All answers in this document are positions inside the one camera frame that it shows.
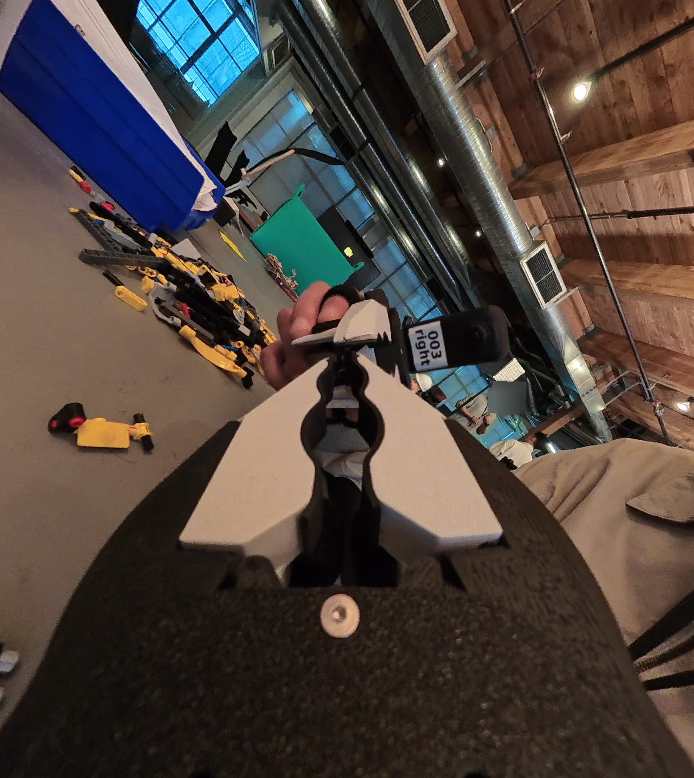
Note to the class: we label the white hard hat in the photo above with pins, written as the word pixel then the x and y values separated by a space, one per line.
pixel 423 381

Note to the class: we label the blue plastic bin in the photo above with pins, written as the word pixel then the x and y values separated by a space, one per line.
pixel 97 109

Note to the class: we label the person's beige jacket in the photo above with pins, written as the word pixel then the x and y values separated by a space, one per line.
pixel 626 547

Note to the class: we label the white paper sheets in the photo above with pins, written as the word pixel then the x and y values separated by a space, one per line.
pixel 140 73

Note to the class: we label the ceiling light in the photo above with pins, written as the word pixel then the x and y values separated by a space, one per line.
pixel 580 91

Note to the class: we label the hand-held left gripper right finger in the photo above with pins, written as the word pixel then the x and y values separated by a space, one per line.
pixel 438 480

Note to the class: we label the white wall chart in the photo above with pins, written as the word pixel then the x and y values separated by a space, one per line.
pixel 508 371

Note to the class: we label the small brown model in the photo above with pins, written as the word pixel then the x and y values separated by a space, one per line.
pixel 281 276

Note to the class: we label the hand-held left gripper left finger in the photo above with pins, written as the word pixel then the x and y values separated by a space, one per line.
pixel 249 480

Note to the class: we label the flat yellow brick piece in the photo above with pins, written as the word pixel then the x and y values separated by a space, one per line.
pixel 232 245

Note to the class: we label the pile of yellow black bricks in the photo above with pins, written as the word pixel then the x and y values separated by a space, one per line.
pixel 201 304

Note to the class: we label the white ceiling vent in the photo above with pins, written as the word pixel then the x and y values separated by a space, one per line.
pixel 426 24
pixel 543 275

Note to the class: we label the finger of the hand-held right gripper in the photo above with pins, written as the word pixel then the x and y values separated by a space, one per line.
pixel 344 453
pixel 362 322

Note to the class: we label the black head desk lamp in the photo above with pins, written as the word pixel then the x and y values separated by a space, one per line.
pixel 298 155

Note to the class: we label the green felt bin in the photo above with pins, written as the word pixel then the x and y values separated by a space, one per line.
pixel 304 237

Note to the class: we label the person's right hand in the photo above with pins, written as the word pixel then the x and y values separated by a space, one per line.
pixel 289 346

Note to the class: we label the black monitor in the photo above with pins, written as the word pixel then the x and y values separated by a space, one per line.
pixel 347 237

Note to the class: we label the silver ventilation duct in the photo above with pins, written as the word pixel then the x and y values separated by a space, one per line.
pixel 474 170

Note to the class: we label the yellow panel black connector assembly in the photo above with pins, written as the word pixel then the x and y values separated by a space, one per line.
pixel 104 434

